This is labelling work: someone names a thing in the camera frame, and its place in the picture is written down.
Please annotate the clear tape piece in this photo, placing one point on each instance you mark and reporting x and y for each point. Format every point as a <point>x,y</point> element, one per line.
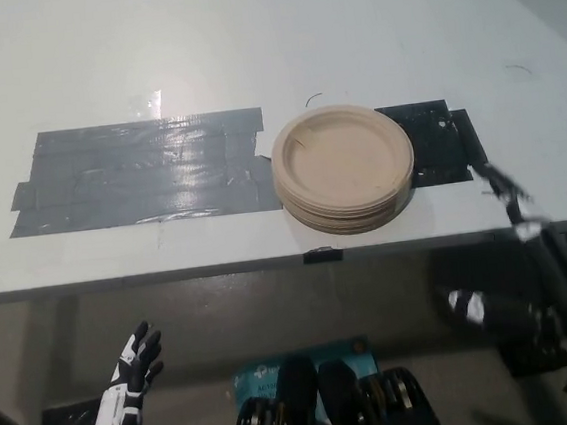
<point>145,104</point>

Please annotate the teal router box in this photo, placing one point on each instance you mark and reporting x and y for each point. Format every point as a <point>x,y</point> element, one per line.
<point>259,380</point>

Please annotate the small black tape piece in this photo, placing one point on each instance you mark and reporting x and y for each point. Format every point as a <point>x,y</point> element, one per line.
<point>323,255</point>

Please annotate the black tape patch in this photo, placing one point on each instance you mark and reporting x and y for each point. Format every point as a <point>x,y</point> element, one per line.
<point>432,143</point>

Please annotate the grey duct tape patch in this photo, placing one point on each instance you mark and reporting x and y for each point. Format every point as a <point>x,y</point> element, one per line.
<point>149,175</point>

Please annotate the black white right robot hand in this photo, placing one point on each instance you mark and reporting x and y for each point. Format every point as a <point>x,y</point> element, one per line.
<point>494,313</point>

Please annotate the beige paper plate stack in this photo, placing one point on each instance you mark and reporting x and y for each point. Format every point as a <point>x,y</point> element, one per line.
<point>343,156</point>

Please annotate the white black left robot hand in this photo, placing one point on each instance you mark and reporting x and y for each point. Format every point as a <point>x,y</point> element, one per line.
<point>124,383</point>

